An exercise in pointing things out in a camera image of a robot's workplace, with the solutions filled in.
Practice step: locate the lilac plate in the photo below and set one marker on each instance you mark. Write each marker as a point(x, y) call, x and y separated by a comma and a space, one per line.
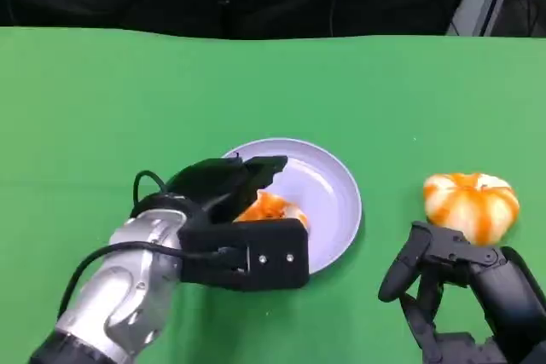
point(324, 206)

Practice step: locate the green table cloth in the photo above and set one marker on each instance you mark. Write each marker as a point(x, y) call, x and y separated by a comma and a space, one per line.
point(128, 104)

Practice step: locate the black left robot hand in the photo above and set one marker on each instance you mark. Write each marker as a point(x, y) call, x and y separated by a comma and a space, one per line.
point(213, 187)

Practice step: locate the orange white toy bread roll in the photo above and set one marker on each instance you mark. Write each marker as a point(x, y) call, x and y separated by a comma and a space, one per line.
point(268, 208)
point(469, 204)

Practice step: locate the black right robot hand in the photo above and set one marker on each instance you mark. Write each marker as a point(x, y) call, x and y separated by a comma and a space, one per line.
point(512, 296)

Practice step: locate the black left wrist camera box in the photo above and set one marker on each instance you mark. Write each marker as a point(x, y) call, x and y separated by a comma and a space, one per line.
point(273, 270)

